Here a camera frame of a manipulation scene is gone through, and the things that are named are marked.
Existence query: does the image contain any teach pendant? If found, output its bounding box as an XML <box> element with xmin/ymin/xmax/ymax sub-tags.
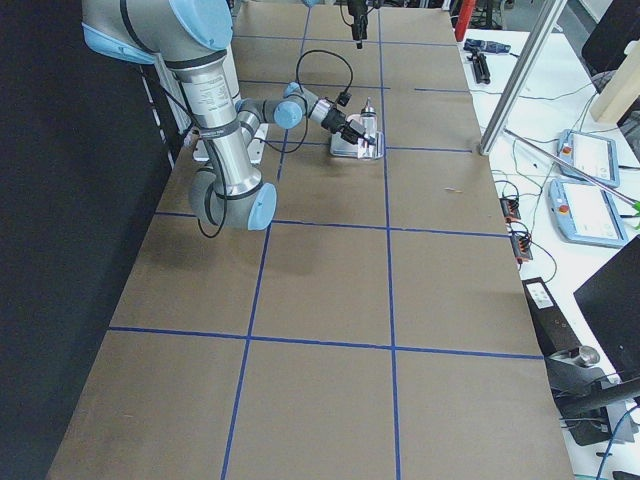
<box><xmin>548</xmin><ymin>178</ymin><xmax>629</xmax><ymax>248</ymax></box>
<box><xmin>557</xmin><ymin>129</ymin><xmax>620</xmax><ymax>188</ymax></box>

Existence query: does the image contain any silver electronic kitchen scale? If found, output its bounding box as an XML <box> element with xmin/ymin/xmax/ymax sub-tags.
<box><xmin>329</xmin><ymin>131</ymin><xmax>385</xmax><ymax>161</ymax></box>

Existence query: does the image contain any upper orange terminal block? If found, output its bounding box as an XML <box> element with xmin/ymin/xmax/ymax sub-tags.
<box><xmin>499</xmin><ymin>197</ymin><xmax>521</xmax><ymax>223</ymax></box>

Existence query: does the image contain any black box with label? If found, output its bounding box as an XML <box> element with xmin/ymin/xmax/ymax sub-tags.
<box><xmin>522</xmin><ymin>277</ymin><xmax>581</xmax><ymax>357</ymax></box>

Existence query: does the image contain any wooden board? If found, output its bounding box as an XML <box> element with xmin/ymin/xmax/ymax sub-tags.
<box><xmin>590</xmin><ymin>40</ymin><xmax>639</xmax><ymax>124</ymax></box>

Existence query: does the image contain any red cylinder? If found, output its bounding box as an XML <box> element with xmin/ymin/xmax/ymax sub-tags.
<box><xmin>454</xmin><ymin>0</ymin><xmax>477</xmax><ymax>42</ymax></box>

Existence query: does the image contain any black folded tripod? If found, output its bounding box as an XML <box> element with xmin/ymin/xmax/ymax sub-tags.
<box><xmin>468</xmin><ymin>49</ymin><xmax>491</xmax><ymax>85</ymax></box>

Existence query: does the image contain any far teach pendant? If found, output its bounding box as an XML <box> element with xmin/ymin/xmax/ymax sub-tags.
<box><xmin>557</xmin><ymin>129</ymin><xmax>620</xmax><ymax>188</ymax></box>

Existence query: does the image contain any aluminium frame post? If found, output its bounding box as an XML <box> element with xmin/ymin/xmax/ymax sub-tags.
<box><xmin>478</xmin><ymin>0</ymin><xmax>567</xmax><ymax>156</ymax></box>

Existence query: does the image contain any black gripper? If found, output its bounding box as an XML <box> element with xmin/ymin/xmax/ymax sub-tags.
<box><xmin>322</xmin><ymin>109</ymin><xmax>376</xmax><ymax>148</ymax></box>
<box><xmin>347</xmin><ymin>0</ymin><xmax>368</xmax><ymax>49</ymax></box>

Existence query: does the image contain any black monitor far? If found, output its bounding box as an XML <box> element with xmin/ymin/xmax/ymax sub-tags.
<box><xmin>581</xmin><ymin>0</ymin><xmax>639</xmax><ymax>74</ymax></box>

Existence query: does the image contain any glass sauce bottle metal spout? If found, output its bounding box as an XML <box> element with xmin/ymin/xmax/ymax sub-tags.
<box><xmin>360</xmin><ymin>97</ymin><xmax>377</xmax><ymax>137</ymax></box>

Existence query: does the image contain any orange terminal block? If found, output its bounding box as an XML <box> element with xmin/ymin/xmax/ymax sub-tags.
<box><xmin>510</xmin><ymin>231</ymin><xmax>533</xmax><ymax>264</ymax></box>
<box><xmin>499</xmin><ymin>197</ymin><xmax>521</xmax><ymax>223</ymax></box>

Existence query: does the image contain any near teach pendant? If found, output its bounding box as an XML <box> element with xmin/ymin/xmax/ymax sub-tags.
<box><xmin>548</xmin><ymin>178</ymin><xmax>629</xmax><ymax>248</ymax></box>

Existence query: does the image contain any black monitor near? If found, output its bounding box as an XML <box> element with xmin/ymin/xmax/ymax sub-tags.
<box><xmin>574</xmin><ymin>238</ymin><xmax>639</xmax><ymax>379</ymax></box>

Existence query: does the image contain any black monitor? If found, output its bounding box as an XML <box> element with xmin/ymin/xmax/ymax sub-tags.
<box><xmin>574</xmin><ymin>238</ymin><xmax>639</xmax><ymax>379</ymax></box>
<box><xmin>581</xmin><ymin>0</ymin><xmax>639</xmax><ymax>74</ymax></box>

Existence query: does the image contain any white camera pole base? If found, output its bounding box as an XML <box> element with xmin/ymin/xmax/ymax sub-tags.
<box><xmin>190</xmin><ymin>123</ymin><xmax>269</xmax><ymax>165</ymax></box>

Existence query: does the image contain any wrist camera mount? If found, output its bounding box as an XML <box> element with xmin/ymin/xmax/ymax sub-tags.
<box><xmin>336</xmin><ymin>91</ymin><xmax>351</xmax><ymax>107</ymax></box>

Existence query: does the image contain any lower orange terminal block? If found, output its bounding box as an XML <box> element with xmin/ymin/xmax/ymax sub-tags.
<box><xmin>510</xmin><ymin>231</ymin><xmax>533</xmax><ymax>264</ymax></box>

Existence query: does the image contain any pink paper cup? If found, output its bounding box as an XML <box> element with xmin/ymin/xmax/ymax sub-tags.
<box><xmin>347</xmin><ymin>114</ymin><xmax>361</xmax><ymax>128</ymax></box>

